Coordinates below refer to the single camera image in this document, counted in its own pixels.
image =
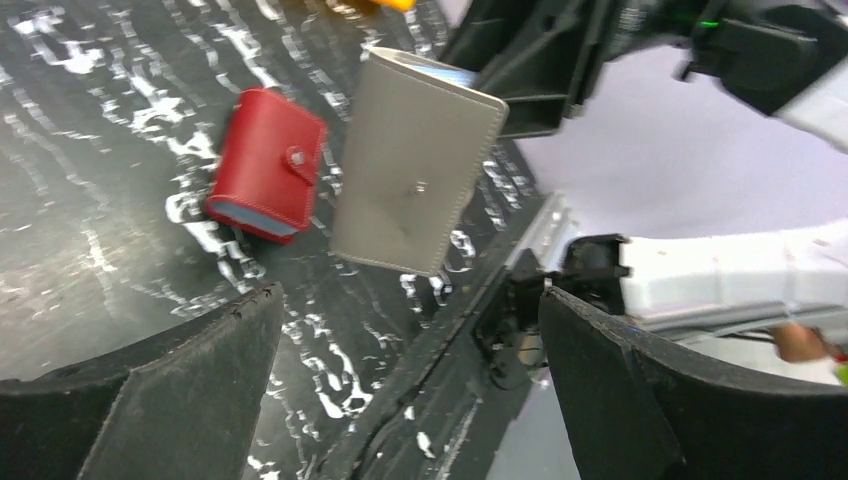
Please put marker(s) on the orange plastic bin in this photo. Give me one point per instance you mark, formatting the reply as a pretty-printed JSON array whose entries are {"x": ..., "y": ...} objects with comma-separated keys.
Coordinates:
[{"x": 395, "y": 5}]

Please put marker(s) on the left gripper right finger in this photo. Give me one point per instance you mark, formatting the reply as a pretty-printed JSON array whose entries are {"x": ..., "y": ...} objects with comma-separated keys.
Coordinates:
[{"x": 637, "y": 406}]

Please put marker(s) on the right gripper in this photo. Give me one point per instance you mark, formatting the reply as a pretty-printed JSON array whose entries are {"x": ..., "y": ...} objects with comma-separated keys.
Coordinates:
[{"x": 547, "y": 61}]

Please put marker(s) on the red card holder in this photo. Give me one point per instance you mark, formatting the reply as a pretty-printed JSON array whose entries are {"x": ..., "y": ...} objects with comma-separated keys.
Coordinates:
[{"x": 270, "y": 161}]

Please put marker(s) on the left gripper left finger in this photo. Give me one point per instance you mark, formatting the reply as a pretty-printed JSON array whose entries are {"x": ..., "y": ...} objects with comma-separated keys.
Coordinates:
[{"x": 181, "y": 404}]

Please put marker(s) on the aluminium frame rail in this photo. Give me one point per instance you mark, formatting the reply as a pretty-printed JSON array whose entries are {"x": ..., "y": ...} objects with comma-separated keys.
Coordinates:
[{"x": 548, "y": 235}]

